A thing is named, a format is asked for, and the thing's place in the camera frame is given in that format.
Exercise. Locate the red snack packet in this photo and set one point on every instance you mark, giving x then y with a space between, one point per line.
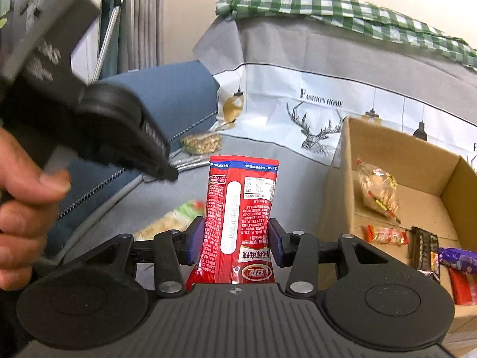
464 287
235 248

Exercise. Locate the red snack packet in box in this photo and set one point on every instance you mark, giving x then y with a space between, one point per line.
464 287

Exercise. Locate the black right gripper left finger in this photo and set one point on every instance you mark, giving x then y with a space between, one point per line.
167 252

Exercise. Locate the green checkered cloth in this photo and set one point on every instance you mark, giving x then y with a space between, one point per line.
379 23

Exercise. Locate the purple snack packet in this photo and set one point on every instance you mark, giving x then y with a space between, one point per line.
458 259

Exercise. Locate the green label snack bag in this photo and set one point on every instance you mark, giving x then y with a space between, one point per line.
179 219

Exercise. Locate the dark striped snack packet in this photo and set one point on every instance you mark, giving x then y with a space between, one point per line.
424 251

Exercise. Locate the clear bag of bread snacks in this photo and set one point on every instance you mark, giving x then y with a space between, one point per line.
378 190

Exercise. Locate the small red orange candy packet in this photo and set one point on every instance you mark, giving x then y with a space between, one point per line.
385 235

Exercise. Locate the person's left hand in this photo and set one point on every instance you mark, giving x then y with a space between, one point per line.
26 219

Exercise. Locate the deer print sofa cover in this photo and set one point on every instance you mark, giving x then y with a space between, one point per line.
292 81

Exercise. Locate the silver foil snack packet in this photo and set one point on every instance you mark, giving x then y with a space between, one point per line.
187 164

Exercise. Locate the brown cardboard box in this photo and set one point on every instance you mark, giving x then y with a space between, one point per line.
373 291

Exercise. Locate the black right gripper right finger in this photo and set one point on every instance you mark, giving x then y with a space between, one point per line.
301 253

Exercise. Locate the blue sofa cushion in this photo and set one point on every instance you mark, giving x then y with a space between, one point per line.
124 121

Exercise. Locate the clear bag of nuts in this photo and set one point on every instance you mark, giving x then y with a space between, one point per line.
202 143

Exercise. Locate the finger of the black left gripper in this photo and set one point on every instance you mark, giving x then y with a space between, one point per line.
161 169

